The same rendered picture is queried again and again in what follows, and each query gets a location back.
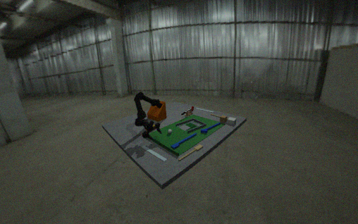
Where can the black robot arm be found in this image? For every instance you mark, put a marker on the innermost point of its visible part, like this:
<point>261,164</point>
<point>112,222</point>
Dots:
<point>140,113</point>

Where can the green flat mat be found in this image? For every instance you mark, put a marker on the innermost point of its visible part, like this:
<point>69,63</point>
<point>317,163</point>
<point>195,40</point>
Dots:
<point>178,134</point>

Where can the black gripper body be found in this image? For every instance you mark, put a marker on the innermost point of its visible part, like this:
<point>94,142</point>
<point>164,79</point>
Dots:
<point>150,130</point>

